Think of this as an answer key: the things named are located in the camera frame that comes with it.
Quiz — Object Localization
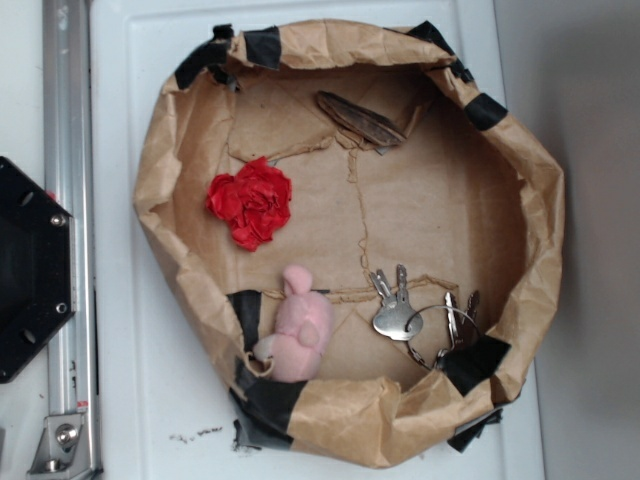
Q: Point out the red crumpled paper ball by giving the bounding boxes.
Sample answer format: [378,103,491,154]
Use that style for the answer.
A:
[205,157,292,252]

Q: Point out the pink plush toy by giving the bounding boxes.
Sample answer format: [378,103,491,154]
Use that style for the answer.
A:
[253,265,334,383]

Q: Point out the silver key left pair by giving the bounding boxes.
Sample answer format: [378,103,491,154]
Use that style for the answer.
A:
[370,270,406,341]

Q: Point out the silver key right pair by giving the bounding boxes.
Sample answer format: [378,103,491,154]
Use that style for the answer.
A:
[444,291,463,350]

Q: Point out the brown paper bag bin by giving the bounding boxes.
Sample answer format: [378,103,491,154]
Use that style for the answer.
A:
[134,19,565,468]

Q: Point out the dark key far right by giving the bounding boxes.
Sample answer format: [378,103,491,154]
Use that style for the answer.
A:
[461,290,480,346]

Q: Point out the aluminium extrusion rail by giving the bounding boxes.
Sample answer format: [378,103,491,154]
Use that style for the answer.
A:
[43,1,103,479]

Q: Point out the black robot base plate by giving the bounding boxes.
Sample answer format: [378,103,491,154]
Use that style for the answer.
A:
[0,157,74,384]

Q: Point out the metal corner bracket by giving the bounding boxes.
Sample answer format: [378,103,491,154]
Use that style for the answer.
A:
[26,413,91,479]

